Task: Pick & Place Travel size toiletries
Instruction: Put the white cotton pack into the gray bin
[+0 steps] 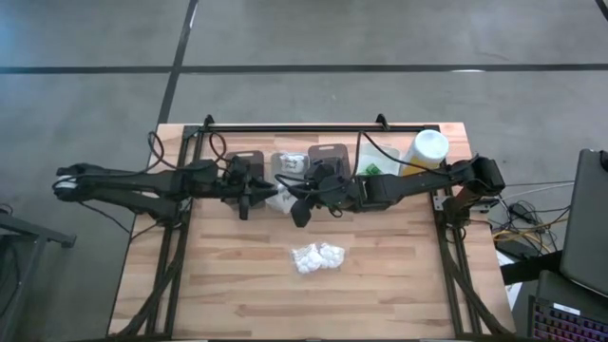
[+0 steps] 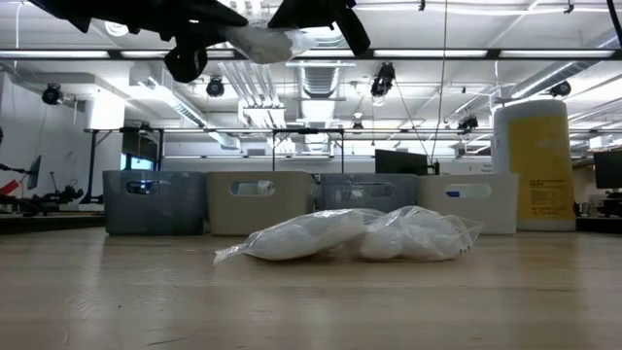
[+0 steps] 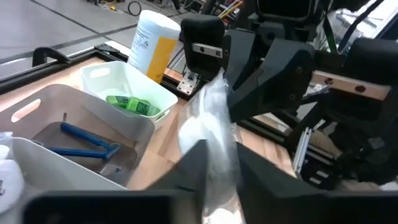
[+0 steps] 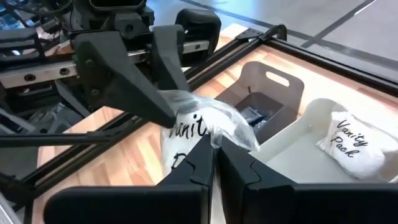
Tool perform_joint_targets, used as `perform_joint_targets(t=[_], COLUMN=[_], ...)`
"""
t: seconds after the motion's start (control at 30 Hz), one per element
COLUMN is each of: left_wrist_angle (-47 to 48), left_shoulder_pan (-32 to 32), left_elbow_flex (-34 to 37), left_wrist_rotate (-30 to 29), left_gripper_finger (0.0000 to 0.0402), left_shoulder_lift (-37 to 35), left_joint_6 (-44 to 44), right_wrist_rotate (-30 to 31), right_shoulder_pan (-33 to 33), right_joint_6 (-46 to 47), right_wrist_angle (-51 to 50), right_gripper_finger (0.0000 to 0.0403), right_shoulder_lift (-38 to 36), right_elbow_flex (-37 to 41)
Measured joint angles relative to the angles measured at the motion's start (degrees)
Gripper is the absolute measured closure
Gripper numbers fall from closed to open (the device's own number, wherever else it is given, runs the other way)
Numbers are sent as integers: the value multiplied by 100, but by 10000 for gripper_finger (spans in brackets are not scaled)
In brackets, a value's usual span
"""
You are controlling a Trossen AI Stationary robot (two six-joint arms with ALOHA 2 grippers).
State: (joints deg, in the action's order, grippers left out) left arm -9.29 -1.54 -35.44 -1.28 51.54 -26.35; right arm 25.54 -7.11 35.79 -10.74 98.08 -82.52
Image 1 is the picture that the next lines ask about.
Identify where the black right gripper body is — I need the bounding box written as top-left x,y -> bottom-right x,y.
313,175 -> 358,211

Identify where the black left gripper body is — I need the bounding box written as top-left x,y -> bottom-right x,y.
227,159 -> 253,222

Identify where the small clear printed bag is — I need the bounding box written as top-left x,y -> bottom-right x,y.
278,152 -> 305,173
264,183 -> 300,215

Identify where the clear bag of cotton balls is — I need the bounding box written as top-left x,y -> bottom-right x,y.
290,241 -> 347,276

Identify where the dark grey plastic bin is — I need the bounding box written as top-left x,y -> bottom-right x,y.
307,142 -> 352,200
222,149 -> 267,210

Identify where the light translucent plastic bin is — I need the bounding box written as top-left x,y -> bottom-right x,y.
268,151 -> 311,215

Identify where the white plastic bin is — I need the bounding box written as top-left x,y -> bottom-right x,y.
353,142 -> 403,178

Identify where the white yellow wipes canister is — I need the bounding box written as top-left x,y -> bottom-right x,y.
401,128 -> 450,178

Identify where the black power adapter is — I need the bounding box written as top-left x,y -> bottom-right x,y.
496,239 -> 538,260

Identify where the grey metal stand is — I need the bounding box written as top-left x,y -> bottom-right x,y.
0,208 -> 77,342

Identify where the grey laptop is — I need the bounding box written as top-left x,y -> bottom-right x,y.
559,148 -> 608,299

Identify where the backlit keyboard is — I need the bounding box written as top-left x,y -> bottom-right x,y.
527,296 -> 608,342

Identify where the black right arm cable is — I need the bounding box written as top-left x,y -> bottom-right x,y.
351,130 -> 479,180

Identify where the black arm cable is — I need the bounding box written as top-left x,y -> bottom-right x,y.
145,130 -> 167,173
351,130 -> 479,180

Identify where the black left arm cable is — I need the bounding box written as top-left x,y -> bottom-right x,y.
145,130 -> 167,173

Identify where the yellow floor cable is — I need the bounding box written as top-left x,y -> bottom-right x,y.
492,229 -> 542,244

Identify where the black strap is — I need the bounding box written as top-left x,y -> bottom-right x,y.
499,250 -> 564,286

